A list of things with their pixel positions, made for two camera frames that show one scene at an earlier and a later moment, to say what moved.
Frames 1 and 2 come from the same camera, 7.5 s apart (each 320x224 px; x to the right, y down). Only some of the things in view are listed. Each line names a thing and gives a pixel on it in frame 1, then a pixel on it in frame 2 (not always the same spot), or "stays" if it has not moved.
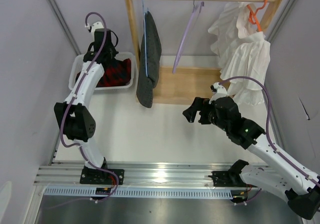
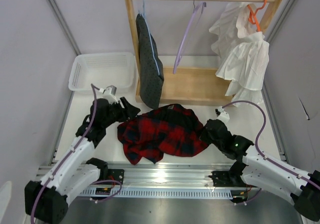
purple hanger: (190, 30) stays
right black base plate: (228, 178) stays
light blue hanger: (145, 37) to (148, 30)
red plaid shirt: (117, 74) to (173, 129)
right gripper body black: (212, 114) to (205, 137)
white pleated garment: (244, 52) stays
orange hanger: (252, 16) stays
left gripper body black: (112, 51) to (116, 114)
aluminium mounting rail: (68, 174) stays
